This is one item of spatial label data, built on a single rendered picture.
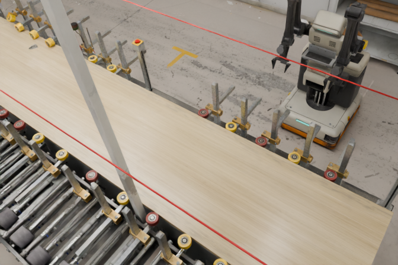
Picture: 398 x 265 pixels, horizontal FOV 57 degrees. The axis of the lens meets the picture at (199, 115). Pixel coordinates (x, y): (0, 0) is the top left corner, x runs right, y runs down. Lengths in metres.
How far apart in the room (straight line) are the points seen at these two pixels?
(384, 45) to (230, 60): 1.81
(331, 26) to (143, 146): 1.61
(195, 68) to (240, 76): 0.57
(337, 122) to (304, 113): 0.30
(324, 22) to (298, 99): 1.09
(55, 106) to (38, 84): 0.36
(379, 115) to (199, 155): 2.26
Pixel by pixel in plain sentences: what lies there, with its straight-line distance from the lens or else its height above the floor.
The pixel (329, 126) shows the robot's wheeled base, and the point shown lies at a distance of 3.58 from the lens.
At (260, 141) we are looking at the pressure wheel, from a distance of 2.58.
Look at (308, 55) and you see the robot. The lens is 3.07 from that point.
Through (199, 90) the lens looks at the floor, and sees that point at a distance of 4.25.
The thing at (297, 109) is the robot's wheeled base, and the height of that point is 0.28.
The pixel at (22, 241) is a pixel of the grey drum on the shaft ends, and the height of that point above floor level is 0.83.
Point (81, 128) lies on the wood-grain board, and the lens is 2.91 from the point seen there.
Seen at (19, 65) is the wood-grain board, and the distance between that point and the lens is 3.75.
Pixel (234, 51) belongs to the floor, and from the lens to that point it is 4.75.
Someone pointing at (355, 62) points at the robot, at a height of 0.81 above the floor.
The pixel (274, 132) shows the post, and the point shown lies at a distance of 2.61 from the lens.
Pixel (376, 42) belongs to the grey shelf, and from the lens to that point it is 4.91.
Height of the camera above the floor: 2.94
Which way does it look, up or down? 48 degrees down
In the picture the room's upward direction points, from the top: 7 degrees counter-clockwise
